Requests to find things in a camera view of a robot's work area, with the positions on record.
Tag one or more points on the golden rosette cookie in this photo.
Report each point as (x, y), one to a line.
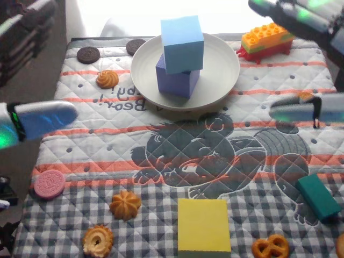
(125, 205)

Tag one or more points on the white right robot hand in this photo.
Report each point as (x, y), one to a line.
(295, 110)

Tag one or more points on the purple cube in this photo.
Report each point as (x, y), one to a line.
(174, 83)

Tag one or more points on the toy brick wagon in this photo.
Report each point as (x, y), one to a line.
(264, 40)

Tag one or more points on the blue cube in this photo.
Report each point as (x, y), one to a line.
(182, 43)

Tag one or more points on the orange swirl cookie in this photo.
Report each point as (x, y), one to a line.
(107, 79)

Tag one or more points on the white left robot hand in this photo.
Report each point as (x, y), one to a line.
(43, 118)

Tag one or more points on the pretzel shaped cookie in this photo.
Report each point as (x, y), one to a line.
(259, 248)

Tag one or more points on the chocolate sandwich cookie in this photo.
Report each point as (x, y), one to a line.
(88, 55)
(134, 47)

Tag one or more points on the yellow foam block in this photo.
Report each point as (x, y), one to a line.
(203, 228)

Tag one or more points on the grey quilt with bear print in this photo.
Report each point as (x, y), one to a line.
(199, 150)

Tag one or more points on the white round plate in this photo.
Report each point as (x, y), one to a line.
(217, 70)

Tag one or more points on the plain butter cookie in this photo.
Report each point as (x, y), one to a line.
(340, 247)

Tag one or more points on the pink sandwich cookie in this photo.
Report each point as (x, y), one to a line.
(49, 184)

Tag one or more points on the teal rectangular block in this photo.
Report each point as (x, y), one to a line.
(318, 199)

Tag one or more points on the dark curtain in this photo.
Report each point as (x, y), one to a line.
(60, 40)

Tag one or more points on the round brown biscuit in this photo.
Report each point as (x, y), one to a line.
(306, 96)

